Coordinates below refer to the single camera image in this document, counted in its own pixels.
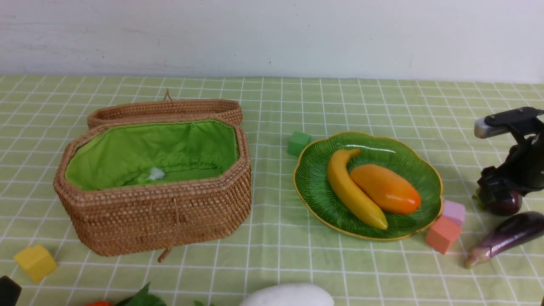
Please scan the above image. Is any orange foam cube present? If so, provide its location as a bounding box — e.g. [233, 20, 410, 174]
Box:
[425, 216, 461, 254]

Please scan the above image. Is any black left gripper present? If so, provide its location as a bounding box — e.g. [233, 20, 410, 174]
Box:
[0, 275, 22, 306]

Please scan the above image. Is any yellow foam cube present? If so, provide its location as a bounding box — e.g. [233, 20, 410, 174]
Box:
[14, 244, 58, 283]

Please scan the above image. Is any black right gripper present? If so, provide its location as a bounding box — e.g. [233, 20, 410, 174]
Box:
[477, 132, 544, 196]

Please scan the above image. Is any green leafy toy vegetable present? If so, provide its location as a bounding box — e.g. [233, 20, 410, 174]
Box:
[115, 283, 167, 306]

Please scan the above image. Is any pink foam cube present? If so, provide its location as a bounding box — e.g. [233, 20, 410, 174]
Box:
[442, 200, 466, 227]

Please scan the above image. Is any orange toy mango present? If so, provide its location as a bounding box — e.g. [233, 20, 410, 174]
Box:
[349, 164, 422, 215]

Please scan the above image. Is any dark purple passion fruit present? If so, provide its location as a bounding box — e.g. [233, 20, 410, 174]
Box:
[473, 189, 523, 216]

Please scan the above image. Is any green checkered tablecloth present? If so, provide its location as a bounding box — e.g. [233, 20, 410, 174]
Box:
[0, 75, 543, 306]

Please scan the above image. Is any woven rattan basket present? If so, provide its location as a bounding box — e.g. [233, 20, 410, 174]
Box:
[53, 116, 252, 262]

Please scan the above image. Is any white toy radish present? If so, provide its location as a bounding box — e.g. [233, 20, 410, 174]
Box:
[241, 283, 334, 306]

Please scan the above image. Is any green glass leaf plate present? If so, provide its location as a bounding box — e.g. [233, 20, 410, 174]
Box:
[293, 131, 444, 241]

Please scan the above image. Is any yellow toy banana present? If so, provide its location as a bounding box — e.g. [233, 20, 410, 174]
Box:
[327, 149, 388, 230]

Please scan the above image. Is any red toy tomato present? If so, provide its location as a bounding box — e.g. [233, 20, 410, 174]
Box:
[85, 300, 112, 306]

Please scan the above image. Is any purple toy eggplant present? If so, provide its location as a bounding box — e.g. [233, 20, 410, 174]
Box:
[465, 211, 544, 269]

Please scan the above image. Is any woven rattan basket lid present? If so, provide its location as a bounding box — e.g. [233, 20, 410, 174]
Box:
[87, 91, 243, 129]

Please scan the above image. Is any green foam cube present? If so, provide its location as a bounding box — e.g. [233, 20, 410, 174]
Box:
[287, 130, 312, 157]

